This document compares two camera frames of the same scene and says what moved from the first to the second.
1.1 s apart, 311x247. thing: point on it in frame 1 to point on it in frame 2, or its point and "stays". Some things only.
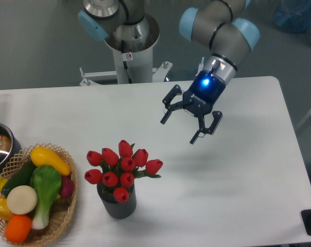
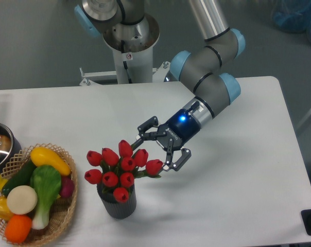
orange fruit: [18, 228] stays
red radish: [67, 187] stays
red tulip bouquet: [119, 171] stays
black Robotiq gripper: [204, 91] to [179, 129]
